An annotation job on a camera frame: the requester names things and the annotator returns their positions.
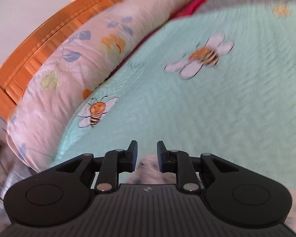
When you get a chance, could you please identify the green bee print blanket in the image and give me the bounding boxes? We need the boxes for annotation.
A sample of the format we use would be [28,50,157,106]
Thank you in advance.
[52,1,296,228]

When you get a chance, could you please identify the pink floral pillow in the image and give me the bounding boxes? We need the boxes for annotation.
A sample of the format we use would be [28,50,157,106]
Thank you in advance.
[7,0,217,173]

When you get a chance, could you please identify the wooden headboard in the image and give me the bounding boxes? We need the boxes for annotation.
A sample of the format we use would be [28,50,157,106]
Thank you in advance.
[0,0,163,124]

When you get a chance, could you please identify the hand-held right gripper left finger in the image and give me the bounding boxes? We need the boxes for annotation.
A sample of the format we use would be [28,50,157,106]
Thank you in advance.
[49,140,139,193]

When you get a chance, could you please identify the red cloth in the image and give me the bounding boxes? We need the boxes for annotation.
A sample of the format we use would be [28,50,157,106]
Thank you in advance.
[170,0,217,20]

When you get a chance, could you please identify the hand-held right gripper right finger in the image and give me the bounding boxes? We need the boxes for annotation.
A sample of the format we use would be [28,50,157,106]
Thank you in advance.
[157,141,247,193]

